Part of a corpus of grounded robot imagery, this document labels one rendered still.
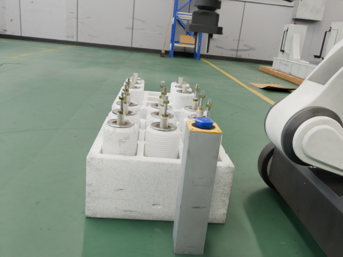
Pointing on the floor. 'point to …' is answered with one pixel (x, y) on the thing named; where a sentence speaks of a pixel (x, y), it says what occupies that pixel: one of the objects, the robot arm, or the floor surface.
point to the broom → (166, 33)
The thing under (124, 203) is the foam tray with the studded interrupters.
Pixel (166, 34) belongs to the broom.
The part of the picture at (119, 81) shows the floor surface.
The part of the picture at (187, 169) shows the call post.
